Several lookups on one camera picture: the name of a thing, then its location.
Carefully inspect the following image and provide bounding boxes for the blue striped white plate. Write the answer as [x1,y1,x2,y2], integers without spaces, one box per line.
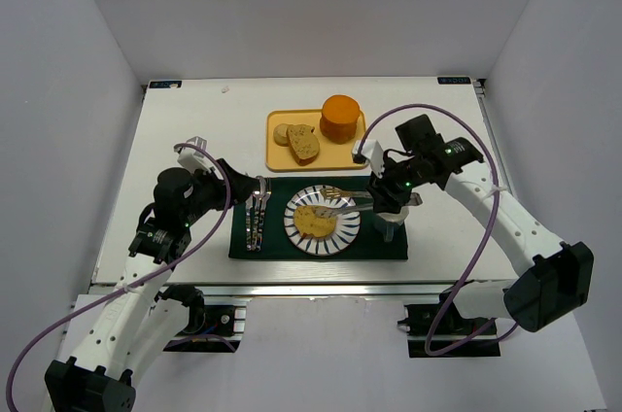
[284,185,362,258]

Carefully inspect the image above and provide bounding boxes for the orange round cake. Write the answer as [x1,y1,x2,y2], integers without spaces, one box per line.
[320,94,361,144]

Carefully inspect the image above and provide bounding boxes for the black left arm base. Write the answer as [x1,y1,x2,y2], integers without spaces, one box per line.
[155,285,246,353]

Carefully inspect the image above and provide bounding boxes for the blue label right corner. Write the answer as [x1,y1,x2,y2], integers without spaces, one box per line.
[436,77,471,85]

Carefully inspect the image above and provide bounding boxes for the patterned handle spoon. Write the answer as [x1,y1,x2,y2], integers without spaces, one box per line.
[254,177,272,252]

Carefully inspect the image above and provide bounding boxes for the grey-green mug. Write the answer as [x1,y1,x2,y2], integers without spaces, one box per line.
[373,207,409,243]

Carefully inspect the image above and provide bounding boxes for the dark green placemat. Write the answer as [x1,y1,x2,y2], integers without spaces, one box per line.
[228,176,408,261]

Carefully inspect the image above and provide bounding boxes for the aluminium table rail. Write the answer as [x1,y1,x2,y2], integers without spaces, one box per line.
[91,280,467,301]

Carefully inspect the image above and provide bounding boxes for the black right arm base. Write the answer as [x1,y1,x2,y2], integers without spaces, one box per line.
[397,304,501,359]

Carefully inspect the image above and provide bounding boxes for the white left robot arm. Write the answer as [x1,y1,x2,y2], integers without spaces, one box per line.
[45,158,263,411]

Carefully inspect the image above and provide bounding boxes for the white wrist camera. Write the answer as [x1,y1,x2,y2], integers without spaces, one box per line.
[351,140,385,178]
[174,136,214,174]

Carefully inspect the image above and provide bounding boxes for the yellow tray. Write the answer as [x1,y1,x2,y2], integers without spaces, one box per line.
[265,109,366,172]

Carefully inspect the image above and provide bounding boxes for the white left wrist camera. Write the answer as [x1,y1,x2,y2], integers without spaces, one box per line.
[174,136,214,174]

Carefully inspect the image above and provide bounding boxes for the small round bread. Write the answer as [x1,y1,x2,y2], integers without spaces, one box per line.
[272,123,289,147]

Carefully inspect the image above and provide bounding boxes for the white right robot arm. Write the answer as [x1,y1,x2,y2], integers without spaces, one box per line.
[352,115,594,332]

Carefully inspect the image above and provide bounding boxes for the blue label corner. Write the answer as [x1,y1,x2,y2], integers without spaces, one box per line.
[436,77,471,85]
[148,81,183,89]

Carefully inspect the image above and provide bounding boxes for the seeded bread slice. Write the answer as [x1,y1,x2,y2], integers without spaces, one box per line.
[294,205,337,238]
[286,124,320,166]

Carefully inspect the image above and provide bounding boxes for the metal tongs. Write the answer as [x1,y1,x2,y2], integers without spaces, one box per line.
[313,188,423,216]

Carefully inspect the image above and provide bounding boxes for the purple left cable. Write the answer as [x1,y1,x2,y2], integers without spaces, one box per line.
[7,142,234,412]

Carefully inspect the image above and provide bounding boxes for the purple cable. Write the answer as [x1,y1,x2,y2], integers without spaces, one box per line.
[7,142,234,412]
[362,104,521,359]

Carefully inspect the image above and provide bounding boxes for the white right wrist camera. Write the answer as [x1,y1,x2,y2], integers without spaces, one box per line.
[351,140,385,178]

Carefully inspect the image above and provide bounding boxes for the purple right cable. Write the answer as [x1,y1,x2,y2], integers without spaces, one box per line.
[362,104,521,359]

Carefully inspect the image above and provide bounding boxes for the patterned handle fork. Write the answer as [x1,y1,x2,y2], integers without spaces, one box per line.
[245,189,260,252]

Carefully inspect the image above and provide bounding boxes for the blue label left corner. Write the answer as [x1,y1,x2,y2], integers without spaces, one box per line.
[148,81,183,89]

